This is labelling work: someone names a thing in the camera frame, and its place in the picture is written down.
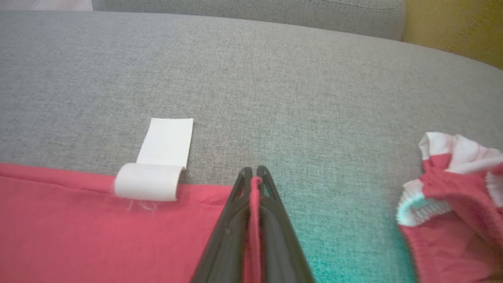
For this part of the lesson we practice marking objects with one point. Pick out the grey sofa back cushion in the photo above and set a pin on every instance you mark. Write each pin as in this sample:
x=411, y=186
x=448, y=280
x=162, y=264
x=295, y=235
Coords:
x=235, y=10

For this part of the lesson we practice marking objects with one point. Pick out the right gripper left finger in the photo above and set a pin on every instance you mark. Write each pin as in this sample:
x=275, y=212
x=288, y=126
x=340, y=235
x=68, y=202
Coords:
x=228, y=243

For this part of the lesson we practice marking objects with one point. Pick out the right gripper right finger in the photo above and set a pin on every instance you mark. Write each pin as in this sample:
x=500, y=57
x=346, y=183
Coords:
x=279, y=243

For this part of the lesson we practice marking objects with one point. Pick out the yellow upholstered cushion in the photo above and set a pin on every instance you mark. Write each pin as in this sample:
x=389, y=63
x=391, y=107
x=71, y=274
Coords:
x=463, y=27

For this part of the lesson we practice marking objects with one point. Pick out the grey sofa seat cushion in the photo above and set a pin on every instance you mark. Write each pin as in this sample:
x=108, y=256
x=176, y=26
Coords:
x=275, y=98

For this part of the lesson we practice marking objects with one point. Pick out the red shirt with white trim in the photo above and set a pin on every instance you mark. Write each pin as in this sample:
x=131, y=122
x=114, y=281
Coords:
x=98, y=236

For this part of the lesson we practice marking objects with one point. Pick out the red shorts with white trim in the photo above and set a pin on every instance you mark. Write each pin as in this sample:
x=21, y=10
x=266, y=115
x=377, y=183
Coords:
x=452, y=243

